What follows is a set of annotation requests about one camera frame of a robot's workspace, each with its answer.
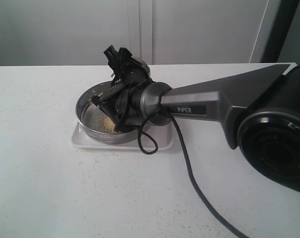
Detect white rectangular plastic tray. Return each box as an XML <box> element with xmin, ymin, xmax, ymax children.
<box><xmin>70</xmin><ymin>123</ymin><xmax>174</xmax><ymax>151</ymax></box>

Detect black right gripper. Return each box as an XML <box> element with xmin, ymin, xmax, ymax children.
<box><xmin>91</xmin><ymin>45</ymin><xmax>153</xmax><ymax>133</ymax></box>

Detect white cabinet with doors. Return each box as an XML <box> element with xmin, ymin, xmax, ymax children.
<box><xmin>0</xmin><ymin>0</ymin><xmax>281</xmax><ymax>65</ymax></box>

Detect yellow and white grain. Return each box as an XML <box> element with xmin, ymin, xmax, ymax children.
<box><xmin>96</xmin><ymin>117</ymin><xmax>116</xmax><ymax>134</ymax></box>

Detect round steel mesh sieve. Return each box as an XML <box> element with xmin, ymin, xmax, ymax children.
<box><xmin>75</xmin><ymin>81</ymin><xmax>137</xmax><ymax>145</ymax></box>

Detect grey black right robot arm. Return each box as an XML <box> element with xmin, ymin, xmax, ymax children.
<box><xmin>91</xmin><ymin>46</ymin><xmax>300</xmax><ymax>192</ymax></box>

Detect stainless steel cup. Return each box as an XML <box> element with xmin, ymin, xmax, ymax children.
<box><xmin>110</xmin><ymin>56</ymin><xmax>151</xmax><ymax>80</ymax></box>

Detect dark vertical post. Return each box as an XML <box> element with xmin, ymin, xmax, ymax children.
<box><xmin>261</xmin><ymin>0</ymin><xmax>300</xmax><ymax>64</ymax></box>

